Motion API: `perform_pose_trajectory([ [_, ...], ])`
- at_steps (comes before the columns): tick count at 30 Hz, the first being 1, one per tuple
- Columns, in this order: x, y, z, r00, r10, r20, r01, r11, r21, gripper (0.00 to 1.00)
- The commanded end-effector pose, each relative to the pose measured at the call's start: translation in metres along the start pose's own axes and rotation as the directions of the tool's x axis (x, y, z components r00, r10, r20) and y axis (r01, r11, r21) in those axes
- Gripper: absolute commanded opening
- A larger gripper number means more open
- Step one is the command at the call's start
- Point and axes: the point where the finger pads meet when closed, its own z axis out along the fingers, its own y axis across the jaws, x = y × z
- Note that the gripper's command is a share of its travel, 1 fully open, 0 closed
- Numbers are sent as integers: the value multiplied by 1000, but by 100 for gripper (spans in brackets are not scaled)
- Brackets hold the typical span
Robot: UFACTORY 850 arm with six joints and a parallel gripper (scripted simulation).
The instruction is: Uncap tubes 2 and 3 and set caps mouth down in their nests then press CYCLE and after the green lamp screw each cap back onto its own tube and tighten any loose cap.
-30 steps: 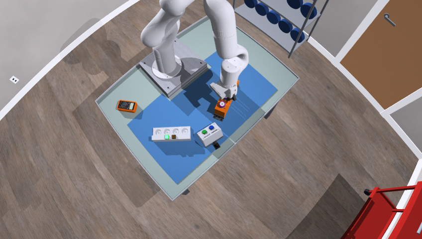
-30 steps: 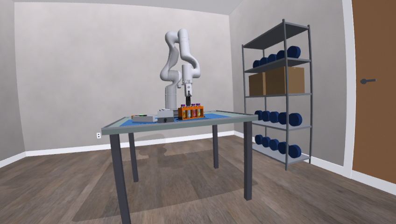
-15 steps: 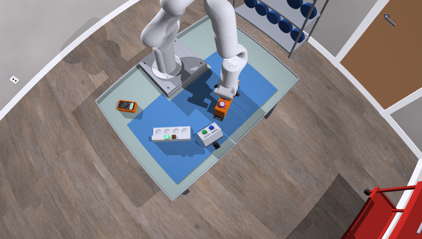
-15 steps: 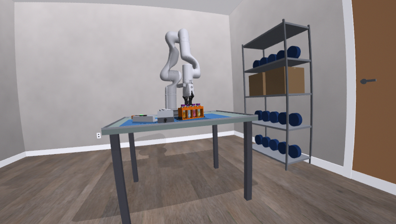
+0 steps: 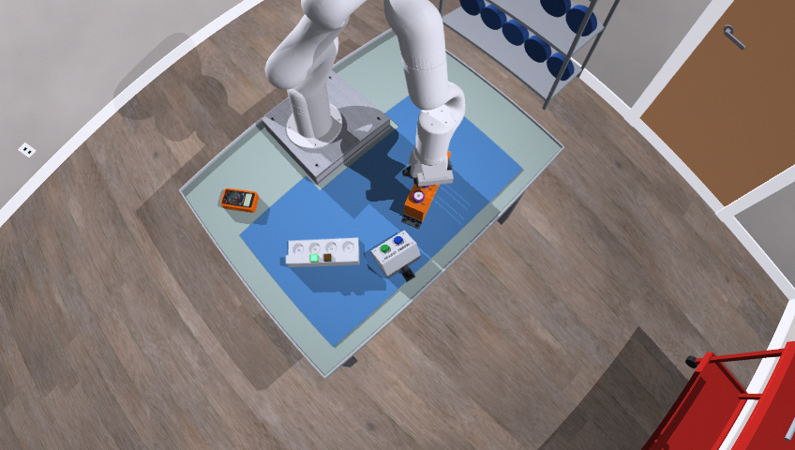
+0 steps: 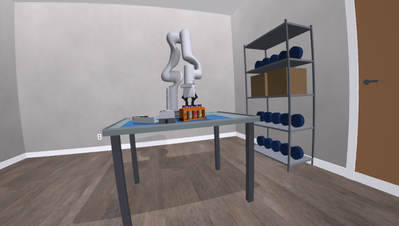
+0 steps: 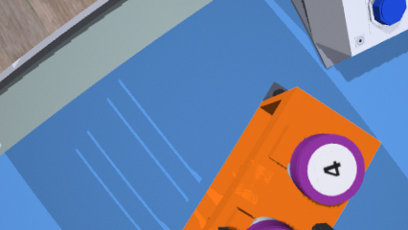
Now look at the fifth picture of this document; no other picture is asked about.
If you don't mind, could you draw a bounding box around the orange tube rack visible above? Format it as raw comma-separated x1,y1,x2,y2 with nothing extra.
404,184,439,222

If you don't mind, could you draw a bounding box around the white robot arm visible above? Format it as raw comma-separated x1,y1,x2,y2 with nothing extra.
265,0,465,187

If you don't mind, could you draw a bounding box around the orange digital multimeter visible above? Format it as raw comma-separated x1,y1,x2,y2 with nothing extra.
220,188,259,213

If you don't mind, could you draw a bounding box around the blue flat mat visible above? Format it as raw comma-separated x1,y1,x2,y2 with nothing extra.
240,96,522,347

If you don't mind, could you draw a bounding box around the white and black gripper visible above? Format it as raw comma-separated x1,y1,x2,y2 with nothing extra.
402,149,452,188

